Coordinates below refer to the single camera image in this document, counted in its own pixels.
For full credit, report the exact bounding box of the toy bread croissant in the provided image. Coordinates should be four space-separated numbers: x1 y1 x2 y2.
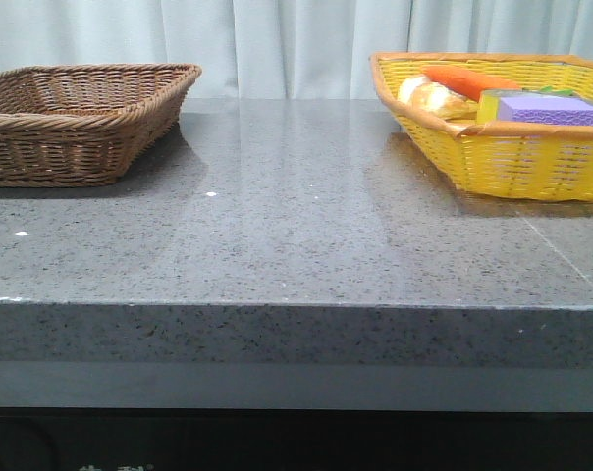
397 75 478 120

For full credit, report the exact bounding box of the purple foam block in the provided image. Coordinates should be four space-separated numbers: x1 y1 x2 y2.
497 94 593 126

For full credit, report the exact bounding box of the yellow packing tape roll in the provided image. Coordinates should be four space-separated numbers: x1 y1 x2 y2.
476 89 520 124

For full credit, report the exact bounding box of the white curtain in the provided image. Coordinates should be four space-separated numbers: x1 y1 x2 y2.
0 1 593 99

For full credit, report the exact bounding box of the orange toy carrot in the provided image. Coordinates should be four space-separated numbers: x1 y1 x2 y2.
421 65 521 101

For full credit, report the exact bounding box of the brown wicker basket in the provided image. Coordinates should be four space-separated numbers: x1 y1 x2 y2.
0 63 202 187

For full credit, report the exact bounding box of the yellow woven basket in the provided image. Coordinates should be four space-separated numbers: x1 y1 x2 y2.
370 52 593 201

